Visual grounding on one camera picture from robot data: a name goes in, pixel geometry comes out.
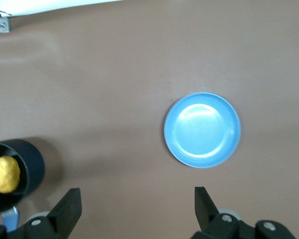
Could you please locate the blue round plate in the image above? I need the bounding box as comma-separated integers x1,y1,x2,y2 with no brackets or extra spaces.
163,92,242,169

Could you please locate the metal table edge bracket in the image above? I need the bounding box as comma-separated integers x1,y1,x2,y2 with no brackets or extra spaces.
0,13,11,34

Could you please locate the yellow potato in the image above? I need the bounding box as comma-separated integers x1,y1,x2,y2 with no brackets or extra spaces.
0,156,21,194

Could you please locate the dark pot with blue handle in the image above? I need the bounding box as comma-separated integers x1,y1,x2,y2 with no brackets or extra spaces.
0,139,45,232

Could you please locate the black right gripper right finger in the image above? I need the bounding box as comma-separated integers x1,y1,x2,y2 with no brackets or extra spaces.
190,186,297,239

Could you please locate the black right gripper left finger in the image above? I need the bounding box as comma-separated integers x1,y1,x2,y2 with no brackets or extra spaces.
8,188,82,239

